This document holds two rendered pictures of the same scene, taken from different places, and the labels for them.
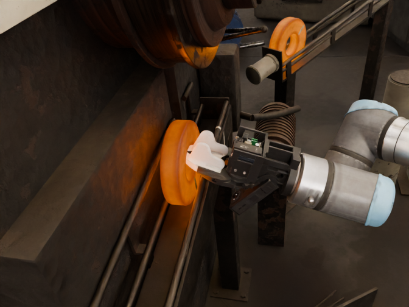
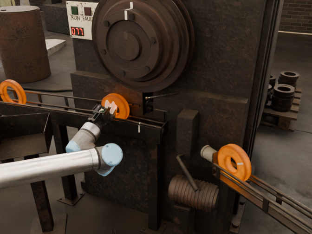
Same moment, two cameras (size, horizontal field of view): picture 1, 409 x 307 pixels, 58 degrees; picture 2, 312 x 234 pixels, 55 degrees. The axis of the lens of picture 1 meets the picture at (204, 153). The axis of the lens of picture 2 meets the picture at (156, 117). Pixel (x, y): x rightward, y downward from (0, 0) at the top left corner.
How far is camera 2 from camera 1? 1.64 m
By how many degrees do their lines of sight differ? 79
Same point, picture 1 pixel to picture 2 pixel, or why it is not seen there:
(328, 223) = not seen: outside the picture
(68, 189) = (86, 74)
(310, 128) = not seen: outside the picture
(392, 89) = not seen: outside the picture
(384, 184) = (71, 143)
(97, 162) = (94, 76)
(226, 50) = (183, 114)
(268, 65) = (208, 153)
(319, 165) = (86, 126)
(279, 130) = (179, 180)
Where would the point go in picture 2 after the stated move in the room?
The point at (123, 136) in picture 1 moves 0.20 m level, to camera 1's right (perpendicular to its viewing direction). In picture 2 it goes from (106, 81) to (93, 96)
